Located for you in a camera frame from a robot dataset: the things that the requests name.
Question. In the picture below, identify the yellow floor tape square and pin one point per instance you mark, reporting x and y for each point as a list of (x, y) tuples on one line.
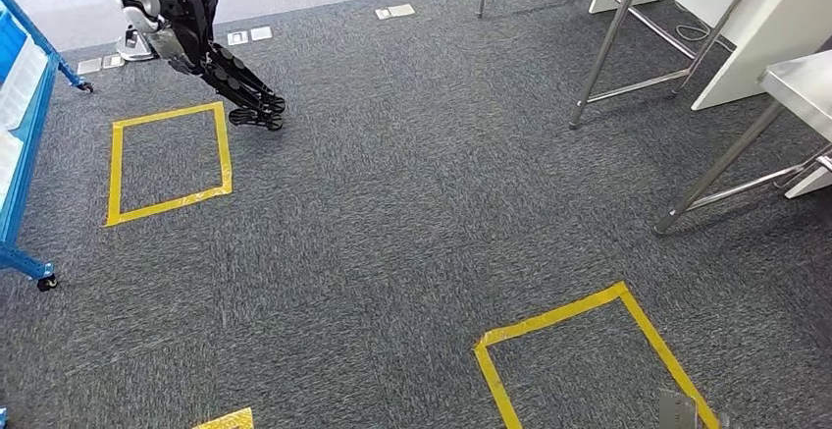
[(227, 421), (116, 172), (552, 314)]

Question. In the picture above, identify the blue metal shelf rack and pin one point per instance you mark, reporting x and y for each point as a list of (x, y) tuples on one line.
[(23, 172)]

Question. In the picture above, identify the silver round stand base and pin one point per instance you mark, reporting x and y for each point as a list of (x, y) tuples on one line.
[(133, 49)]

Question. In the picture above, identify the white plastic bin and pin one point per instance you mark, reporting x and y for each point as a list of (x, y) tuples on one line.
[(26, 81), (8, 159)]

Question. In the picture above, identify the grey floor outlet plate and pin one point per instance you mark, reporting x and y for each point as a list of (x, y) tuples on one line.
[(237, 38), (89, 66), (396, 11), (113, 60), (260, 33)]

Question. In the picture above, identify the black and silver humanoid robot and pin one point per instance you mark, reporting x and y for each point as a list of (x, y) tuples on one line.
[(188, 16)]

